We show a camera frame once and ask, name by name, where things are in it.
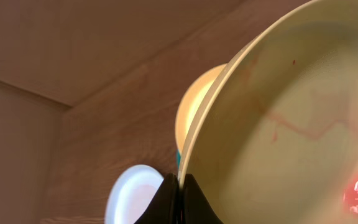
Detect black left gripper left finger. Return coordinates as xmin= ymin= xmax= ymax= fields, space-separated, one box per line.
xmin=135 ymin=173 xmax=179 ymax=224

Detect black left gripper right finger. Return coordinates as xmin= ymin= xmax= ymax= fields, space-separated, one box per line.
xmin=180 ymin=174 xmax=223 ymax=224

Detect light blue plate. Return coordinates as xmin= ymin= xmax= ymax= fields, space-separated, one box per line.
xmin=104 ymin=165 xmax=163 ymax=224

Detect yellow plate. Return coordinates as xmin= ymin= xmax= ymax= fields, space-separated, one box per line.
xmin=178 ymin=0 xmax=358 ymax=223

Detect yellow plate ketchup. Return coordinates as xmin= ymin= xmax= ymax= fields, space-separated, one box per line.
xmin=175 ymin=63 xmax=226 ymax=155

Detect teal plastic tray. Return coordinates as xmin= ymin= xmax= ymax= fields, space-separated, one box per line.
xmin=176 ymin=150 xmax=181 ymax=167

